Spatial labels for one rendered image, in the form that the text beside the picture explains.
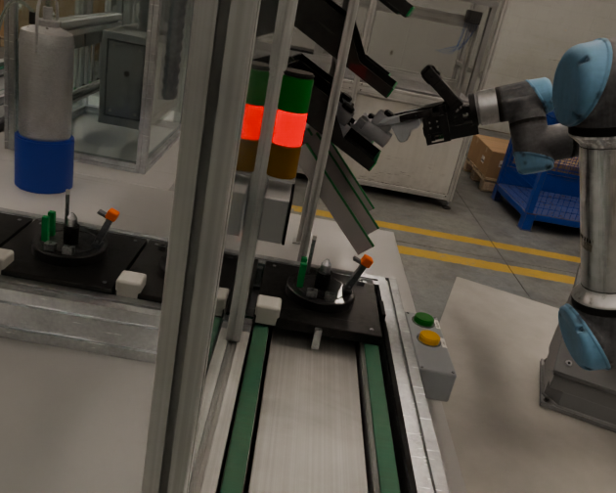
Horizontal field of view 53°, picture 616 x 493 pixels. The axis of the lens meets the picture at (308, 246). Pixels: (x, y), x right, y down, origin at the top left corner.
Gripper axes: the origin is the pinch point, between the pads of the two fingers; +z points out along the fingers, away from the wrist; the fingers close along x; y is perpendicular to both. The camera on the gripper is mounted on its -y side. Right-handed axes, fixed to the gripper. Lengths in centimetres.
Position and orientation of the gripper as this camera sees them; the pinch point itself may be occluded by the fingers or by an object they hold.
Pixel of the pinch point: (383, 119)
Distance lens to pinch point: 142.0
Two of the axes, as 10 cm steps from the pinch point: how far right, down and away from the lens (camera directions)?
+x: 2.4, -3.1, 9.2
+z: -9.4, 1.5, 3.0
